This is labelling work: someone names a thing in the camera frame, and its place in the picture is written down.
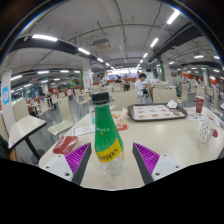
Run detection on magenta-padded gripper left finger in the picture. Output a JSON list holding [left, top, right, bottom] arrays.
[[42, 143, 92, 186]]

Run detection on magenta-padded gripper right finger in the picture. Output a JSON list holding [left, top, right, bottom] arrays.
[[132, 143, 184, 185]]

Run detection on green drink bottle yellow label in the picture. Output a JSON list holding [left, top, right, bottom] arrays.
[[91, 91, 126, 177]]

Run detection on small red box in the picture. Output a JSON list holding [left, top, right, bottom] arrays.
[[52, 135, 79, 155]]

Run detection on white paper leaflet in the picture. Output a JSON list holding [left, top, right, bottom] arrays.
[[72, 124, 96, 138]]

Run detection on red ketchup packet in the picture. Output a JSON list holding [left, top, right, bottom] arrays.
[[115, 123, 129, 131]]

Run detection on beige canteen chairs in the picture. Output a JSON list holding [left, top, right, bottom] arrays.
[[11, 79, 224, 138]]

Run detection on dark food tray paper liner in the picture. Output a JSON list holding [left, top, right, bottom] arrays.
[[127, 103, 189, 122]]

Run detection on beige side table black leg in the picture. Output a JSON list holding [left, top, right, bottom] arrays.
[[8, 114, 48, 162]]

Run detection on white crumpled napkin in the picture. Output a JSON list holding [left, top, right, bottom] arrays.
[[166, 99, 179, 109]]

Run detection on colourful sticker flyer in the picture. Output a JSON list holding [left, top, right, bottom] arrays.
[[187, 112, 204, 122]]

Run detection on red paper cup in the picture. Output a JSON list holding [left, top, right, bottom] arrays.
[[195, 95, 205, 115]]

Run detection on ceiling air conditioner unit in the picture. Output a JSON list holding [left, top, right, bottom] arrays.
[[92, 38, 112, 51]]

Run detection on ceiling lights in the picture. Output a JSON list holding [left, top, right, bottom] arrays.
[[9, 8, 224, 91]]

